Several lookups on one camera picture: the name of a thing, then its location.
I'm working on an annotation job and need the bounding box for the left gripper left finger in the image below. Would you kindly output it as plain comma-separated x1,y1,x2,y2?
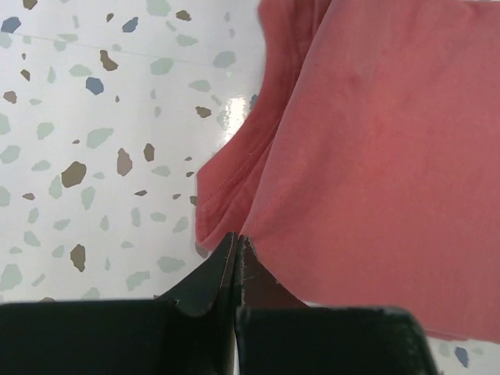
1,233,238,374

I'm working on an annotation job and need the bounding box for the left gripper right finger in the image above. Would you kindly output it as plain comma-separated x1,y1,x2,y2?
234,237,438,374

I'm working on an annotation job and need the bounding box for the salmon pink t shirt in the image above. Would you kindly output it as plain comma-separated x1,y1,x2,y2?
195,1,499,342

